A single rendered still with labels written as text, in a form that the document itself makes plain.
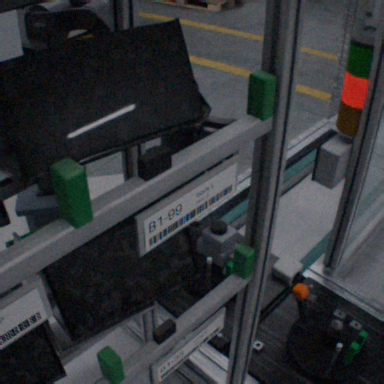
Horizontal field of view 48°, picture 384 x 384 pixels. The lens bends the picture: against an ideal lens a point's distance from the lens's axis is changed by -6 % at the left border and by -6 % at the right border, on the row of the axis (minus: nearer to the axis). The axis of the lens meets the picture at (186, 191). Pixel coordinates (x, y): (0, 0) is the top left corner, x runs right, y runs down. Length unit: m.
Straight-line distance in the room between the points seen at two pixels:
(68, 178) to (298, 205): 0.96
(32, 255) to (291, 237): 0.87
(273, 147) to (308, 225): 0.76
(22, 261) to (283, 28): 0.21
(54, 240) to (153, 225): 0.06
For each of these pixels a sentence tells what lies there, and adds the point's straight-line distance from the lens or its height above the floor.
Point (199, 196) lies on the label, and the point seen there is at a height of 1.44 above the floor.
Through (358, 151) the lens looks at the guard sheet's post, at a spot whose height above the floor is 1.23.
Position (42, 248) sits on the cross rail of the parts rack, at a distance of 0.22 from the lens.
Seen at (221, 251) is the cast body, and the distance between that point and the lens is 0.78.
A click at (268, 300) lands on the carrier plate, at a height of 0.97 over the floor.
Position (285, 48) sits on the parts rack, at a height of 1.52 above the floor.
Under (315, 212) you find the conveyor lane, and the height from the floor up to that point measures 0.92.
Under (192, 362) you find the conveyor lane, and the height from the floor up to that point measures 0.96.
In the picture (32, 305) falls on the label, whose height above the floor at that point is 1.44.
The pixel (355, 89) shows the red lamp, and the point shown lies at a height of 1.34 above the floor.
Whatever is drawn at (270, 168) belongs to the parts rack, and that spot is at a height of 1.42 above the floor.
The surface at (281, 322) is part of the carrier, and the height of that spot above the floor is 0.97.
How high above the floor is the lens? 1.62
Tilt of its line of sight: 38 degrees down
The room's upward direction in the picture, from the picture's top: straight up
